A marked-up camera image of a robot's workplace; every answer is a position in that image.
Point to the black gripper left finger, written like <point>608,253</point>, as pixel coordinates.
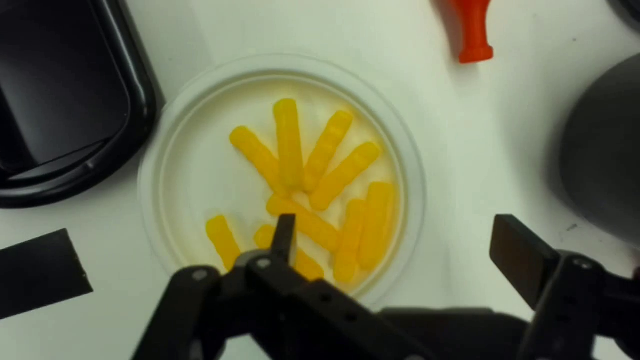
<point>284,236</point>

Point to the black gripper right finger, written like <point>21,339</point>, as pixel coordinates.
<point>522,257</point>

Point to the yellow plush fry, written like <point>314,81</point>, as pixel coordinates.
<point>314,227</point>
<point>327,146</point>
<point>257,152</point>
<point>223,240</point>
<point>289,142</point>
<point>303,262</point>
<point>332,185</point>
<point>379,219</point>

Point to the black robot base tray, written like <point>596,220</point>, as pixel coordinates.
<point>78,96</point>

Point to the white paper plate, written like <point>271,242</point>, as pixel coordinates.
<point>193,173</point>

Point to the black toy pot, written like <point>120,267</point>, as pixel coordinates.
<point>598,158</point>

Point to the orange toy ketchup bottle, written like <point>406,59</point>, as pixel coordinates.
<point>473,16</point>

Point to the black foam pad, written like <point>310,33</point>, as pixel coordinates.
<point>40,272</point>

